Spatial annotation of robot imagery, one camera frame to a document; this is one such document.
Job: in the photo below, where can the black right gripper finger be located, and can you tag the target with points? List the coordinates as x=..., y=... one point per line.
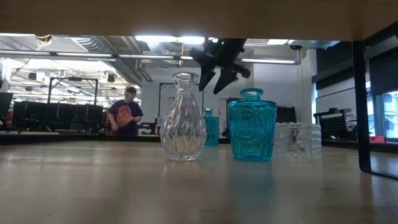
x=227, y=81
x=206, y=77

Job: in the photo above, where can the clear swirl bulb vase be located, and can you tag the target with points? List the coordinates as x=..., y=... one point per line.
x=183, y=130

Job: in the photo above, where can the clear square hobnail vase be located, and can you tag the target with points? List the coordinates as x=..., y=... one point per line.
x=297, y=141

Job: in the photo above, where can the small teal glass vase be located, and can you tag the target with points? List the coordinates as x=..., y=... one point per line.
x=212, y=129

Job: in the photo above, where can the black partition row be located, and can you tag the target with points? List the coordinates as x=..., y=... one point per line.
x=37, y=116

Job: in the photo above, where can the grey air duct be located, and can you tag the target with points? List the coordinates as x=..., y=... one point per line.
x=157, y=48

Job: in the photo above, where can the long ceiling light tube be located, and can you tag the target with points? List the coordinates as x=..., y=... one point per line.
x=149, y=57

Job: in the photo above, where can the red box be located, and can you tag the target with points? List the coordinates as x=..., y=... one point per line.
x=377, y=139

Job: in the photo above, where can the black board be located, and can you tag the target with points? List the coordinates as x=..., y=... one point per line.
x=286, y=114

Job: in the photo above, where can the person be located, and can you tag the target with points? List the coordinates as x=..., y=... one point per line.
x=124, y=115

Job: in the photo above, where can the bright ceiling panel light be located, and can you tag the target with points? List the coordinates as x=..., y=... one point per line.
x=161, y=39

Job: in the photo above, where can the teal embossed medallion vase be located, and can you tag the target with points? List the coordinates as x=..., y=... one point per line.
x=252, y=127

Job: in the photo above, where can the black monitor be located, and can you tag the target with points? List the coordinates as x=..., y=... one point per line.
x=5, y=105

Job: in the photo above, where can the black security camera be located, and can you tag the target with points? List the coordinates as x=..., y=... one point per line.
x=295, y=47

